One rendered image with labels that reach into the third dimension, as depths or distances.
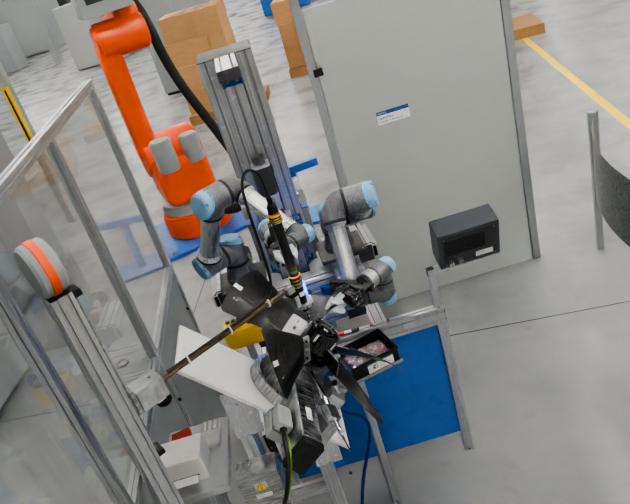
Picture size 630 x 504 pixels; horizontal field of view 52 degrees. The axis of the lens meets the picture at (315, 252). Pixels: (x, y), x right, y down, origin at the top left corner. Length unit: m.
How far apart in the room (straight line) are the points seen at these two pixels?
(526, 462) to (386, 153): 1.94
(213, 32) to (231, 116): 7.16
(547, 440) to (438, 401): 0.58
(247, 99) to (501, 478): 2.09
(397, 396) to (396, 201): 1.52
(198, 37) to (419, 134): 6.50
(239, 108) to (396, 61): 1.25
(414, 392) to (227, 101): 1.58
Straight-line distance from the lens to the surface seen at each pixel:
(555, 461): 3.35
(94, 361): 1.90
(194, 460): 2.40
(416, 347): 2.97
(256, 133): 3.04
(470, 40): 4.05
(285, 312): 2.28
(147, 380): 2.04
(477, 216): 2.71
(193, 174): 6.17
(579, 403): 3.61
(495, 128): 4.24
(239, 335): 2.74
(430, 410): 3.22
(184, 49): 10.26
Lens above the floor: 2.50
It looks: 28 degrees down
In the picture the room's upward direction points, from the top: 17 degrees counter-clockwise
